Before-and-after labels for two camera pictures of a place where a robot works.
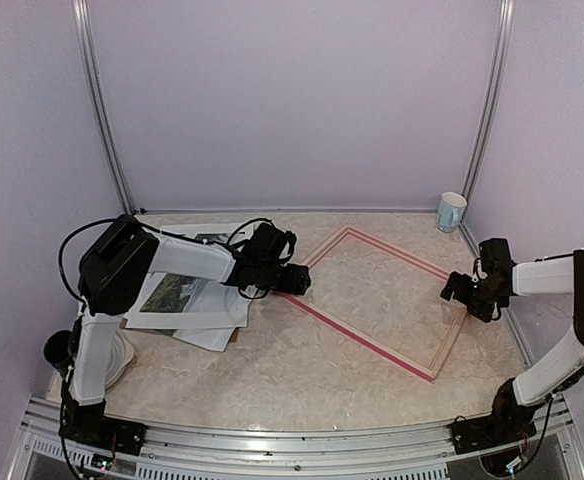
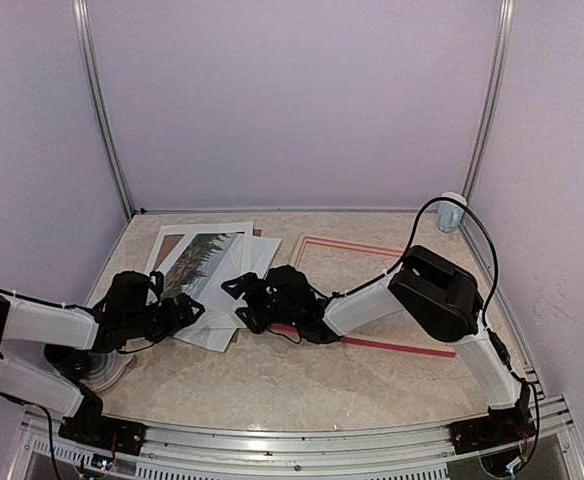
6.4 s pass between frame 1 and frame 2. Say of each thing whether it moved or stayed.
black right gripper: moved
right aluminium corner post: stayed
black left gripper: moved
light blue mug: stayed
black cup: stayed
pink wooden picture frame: moved
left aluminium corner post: stayed
